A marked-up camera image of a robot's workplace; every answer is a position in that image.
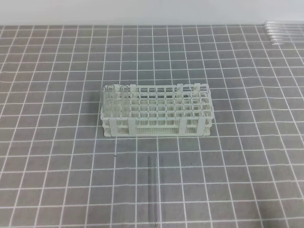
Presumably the clear glass test tube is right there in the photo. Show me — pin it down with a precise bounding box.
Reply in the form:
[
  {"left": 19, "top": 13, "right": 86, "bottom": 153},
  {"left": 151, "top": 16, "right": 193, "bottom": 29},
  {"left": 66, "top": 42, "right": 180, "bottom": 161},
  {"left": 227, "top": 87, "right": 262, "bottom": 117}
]
[{"left": 148, "top": 155, "right": 159, "bottom": 228}]

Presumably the white plastic test tube rack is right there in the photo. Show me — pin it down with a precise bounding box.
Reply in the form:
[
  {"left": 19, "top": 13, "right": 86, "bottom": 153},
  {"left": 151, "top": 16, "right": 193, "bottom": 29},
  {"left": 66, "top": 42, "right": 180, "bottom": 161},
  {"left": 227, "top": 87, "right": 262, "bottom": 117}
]
[{"left": 100, "top": 83, "right": 214, "bottom": 137}]

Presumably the glass tube in rack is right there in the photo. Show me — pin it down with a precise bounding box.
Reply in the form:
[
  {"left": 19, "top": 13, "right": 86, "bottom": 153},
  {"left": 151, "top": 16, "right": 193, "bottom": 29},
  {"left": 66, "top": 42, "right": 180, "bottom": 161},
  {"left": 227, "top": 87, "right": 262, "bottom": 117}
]
[
  {"left": 99, "top": 86, "right": 111, "bottom": 118},
  {"left": 107, "top": 85, "right": 118, "bottom": 117}
]

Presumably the leftmost glass tube in rack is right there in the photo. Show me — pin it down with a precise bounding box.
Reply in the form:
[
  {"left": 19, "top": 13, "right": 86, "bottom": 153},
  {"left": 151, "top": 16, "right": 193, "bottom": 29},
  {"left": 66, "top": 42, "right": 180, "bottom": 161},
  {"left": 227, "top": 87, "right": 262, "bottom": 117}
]
[{"left": 99, "top": 86, "right": 111, "bottom": 118}]

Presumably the spare glass tubes bundle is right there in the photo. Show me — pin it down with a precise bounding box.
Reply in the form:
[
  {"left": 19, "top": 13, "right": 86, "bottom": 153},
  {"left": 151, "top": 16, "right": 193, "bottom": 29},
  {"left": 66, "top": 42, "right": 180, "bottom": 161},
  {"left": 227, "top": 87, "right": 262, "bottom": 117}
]
[{"left": 264, "top": 21, "right": 304, "bottom": 45}]

